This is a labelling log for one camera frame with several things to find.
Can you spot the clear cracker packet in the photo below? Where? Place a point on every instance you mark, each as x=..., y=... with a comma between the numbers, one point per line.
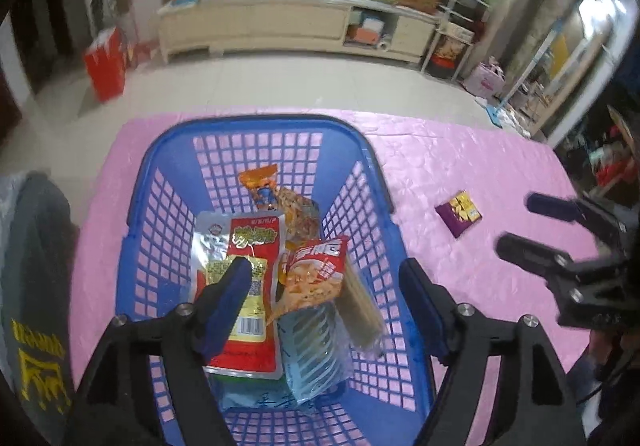
x=359, y=311

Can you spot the grey jacket yellow print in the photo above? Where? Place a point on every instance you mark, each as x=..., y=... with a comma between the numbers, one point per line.
x=35, y=301

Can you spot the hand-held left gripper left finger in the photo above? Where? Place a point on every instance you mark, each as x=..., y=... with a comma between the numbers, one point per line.
x=227, y=311

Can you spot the white paper roll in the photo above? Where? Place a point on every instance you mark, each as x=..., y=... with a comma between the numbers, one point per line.
x=384, y=45

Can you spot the orange clear snack packet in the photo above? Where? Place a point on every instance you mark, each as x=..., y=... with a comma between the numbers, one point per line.
x=280, y=201

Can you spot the red paper bag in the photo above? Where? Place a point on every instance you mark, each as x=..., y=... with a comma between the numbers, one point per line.
x=105, y=66

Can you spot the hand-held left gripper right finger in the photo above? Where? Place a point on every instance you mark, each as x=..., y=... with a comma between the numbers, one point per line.
x=422, y=311

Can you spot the cream low cabinet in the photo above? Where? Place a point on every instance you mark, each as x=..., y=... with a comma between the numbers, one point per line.
x=260, y=21

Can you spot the blue plastic basket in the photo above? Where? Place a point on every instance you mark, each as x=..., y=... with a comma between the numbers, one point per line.
x=165, y=161

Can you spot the purple snack packet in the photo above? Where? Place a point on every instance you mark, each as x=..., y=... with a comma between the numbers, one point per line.
x=459, y=215

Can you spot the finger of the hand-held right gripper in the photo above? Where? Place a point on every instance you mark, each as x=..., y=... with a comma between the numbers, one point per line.
x=550, y=206
x=530, y=251

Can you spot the orange box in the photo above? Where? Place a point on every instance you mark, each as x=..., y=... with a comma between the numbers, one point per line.
x=365, y=33

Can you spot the red and silver snack packet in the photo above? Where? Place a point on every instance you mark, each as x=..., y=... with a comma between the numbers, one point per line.
x=255, y=236

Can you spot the white metal rack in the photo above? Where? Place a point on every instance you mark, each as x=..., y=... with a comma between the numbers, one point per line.
x=457, y=21

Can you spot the printed gift box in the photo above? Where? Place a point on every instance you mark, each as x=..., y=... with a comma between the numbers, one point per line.
x=450, y=50

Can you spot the blue cartoon pastry packet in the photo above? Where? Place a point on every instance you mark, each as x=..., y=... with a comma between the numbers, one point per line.
x=310, y=366

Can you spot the red orange snack packet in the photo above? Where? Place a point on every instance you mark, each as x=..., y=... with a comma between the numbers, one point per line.
x=315, y=271

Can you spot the pink plastic bag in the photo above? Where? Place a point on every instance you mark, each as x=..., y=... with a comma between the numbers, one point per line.
x=485, y=80

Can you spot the pink quilted blanket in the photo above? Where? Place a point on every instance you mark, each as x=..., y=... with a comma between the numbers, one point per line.
x=450, y=151

